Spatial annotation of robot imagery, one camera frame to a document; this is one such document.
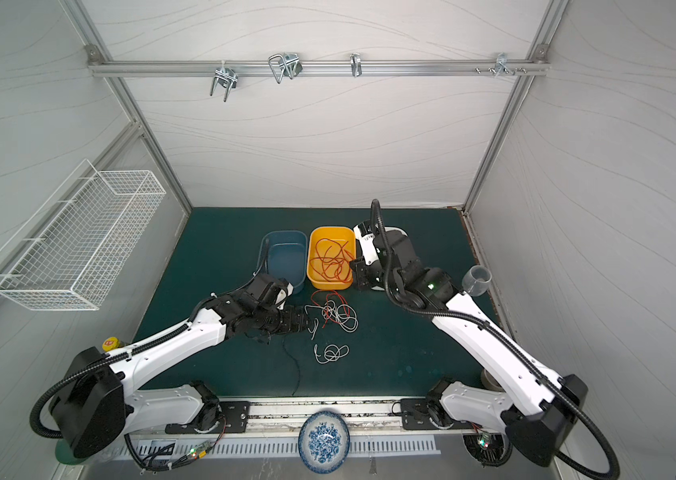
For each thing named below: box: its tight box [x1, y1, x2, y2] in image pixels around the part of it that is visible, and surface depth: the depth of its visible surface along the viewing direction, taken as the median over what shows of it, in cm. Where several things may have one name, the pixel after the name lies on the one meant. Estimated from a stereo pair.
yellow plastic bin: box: [306, 226, 356, 291], surface depth 106 cm
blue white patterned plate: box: [298, 411, 351, 474], surface depth 70 cm
